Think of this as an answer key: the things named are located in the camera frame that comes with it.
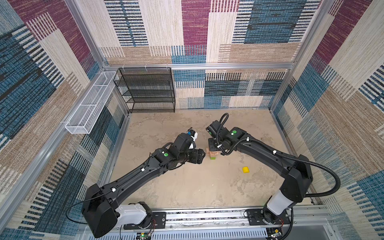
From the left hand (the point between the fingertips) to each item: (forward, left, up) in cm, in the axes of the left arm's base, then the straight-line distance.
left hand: (200, 151), depth 76 cm
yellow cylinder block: (-2, -27, -18) cm, 33 cm away
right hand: (+5, -8, -4) cm, 10 cm away
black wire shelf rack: (+52, +36, -1) cm, 63 cm away
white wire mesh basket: (+9, +55, +14) cm, 57 cm away
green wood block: (+6, -9, -20) cm, 23 cm away
